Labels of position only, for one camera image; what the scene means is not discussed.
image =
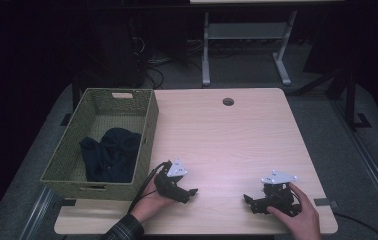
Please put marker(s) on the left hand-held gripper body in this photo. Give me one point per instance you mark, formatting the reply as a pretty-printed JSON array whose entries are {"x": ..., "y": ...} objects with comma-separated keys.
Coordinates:
[{"x": 167, "y": 187}]

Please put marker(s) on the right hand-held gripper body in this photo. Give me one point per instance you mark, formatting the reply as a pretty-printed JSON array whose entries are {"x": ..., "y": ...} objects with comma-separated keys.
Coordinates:
[{"x": 278, "y": 191}]

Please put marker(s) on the person's left hand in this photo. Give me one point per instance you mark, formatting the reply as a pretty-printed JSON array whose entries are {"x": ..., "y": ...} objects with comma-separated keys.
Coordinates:
[{"x": 150, "y": 203}]

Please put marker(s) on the person's right hand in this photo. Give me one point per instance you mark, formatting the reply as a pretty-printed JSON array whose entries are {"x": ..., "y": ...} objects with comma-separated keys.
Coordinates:
[{"x": 302, "y": 218}]

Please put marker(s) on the grey tape piece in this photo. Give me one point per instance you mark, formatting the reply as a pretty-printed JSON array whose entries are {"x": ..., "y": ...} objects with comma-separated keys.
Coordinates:
[{"x": 323, "y": 202}]

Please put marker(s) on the dark navy cloth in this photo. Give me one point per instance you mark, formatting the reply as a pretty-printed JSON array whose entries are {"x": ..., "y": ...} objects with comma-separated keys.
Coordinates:
[{"x": 112, "y": 156}]

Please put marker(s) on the green woven basket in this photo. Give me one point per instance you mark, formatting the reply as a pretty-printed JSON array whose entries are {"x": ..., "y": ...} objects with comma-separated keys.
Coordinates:
[{"x": 77, "y": 173}]

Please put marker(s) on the black tape piece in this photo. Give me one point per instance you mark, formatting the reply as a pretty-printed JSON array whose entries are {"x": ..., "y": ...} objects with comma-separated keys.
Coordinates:
[{"x": 68, "y": 202}]

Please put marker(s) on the black metal stand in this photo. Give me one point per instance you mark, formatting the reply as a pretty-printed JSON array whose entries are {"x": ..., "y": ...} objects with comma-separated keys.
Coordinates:
[{"x": 350, "y": 96}]

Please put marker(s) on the black computer tower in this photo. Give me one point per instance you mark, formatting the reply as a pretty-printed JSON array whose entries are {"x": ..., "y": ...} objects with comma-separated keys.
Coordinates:
[{"x": 120, "y": 50}]

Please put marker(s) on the metal floor rail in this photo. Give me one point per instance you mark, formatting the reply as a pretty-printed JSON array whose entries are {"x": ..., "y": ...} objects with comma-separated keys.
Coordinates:
[
  {"x": 370, "y": 160},
  {"x": 37, "y": 213}
]

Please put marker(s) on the white metal table frame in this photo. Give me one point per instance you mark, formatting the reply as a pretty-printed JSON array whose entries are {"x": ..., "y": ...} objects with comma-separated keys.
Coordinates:
[{"x": 248, "y": 30}]

